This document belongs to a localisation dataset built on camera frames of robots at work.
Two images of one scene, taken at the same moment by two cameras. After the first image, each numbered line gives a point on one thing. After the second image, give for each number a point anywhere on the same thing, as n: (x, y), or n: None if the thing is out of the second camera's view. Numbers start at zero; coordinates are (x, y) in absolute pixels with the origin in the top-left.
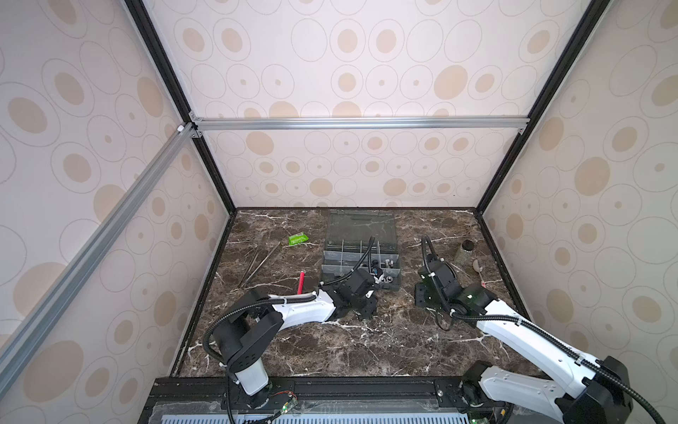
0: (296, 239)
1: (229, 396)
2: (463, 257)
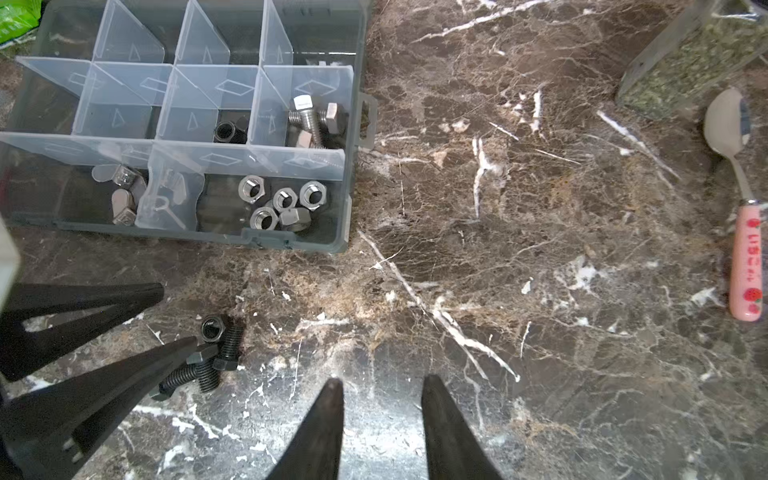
0: (18, 17)
1: None
2: (708, 46)
